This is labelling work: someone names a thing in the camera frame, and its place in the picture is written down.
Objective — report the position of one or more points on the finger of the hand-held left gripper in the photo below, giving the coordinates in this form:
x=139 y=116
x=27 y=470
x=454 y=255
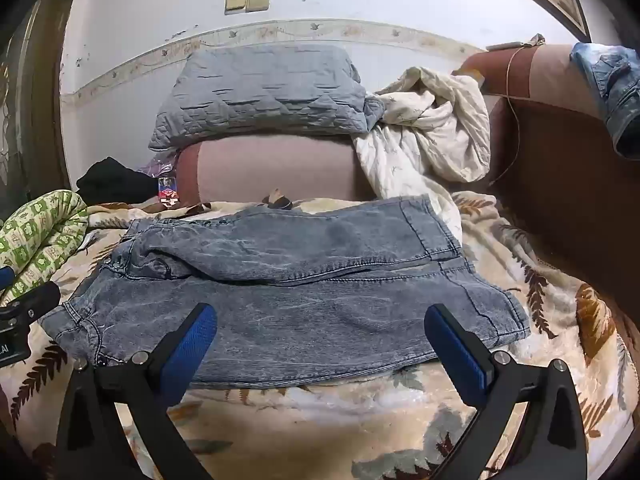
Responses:
x=30 y=302
x=5 y=277

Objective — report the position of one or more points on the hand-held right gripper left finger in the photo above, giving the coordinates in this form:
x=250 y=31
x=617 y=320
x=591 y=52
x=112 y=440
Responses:
x=192 y=355

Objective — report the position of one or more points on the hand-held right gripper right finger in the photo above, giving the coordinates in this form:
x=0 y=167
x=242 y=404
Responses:
x=455 y=355

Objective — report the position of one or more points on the grey denim pants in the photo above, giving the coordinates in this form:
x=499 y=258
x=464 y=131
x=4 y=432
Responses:
x=325 y=300

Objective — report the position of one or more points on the green patterned quilt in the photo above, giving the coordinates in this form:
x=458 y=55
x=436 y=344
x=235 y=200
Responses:
x=40 y=230

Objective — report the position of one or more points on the black cloth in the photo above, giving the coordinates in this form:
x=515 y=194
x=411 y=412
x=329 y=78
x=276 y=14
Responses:
x=110 y=180

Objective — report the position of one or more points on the leaf print blanket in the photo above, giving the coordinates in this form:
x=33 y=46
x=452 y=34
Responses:
x=320 y=425

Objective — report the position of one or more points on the colourful small packet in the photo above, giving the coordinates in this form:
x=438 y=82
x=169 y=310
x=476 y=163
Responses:
x=168 y=192

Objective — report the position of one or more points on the wooden door with glass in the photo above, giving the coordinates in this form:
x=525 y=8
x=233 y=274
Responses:
x=30 y=110

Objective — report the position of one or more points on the purple plastic bag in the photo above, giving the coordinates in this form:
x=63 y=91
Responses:
x=157 y=167

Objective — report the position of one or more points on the brown sofa backrest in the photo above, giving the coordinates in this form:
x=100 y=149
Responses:
x=560 y=185

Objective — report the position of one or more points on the pink brown bolster cushion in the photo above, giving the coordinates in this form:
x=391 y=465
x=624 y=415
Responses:
x=275 y=165

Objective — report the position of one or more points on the cream crumpled sheet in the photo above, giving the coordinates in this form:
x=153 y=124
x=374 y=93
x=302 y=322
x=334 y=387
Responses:
x=430 y=125

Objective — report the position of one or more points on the grey quilted pillow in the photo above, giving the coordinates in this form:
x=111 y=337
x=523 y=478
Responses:
x=260 y=95

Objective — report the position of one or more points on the blue denim garment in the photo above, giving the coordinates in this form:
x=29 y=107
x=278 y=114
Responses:
x=615 y=90

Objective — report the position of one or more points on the flat grey object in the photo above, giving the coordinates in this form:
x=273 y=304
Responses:
x=504 y=45

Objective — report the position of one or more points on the beige wall switch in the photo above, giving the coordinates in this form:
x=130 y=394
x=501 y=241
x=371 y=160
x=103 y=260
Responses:
x=235 y=4
x=258 y=1

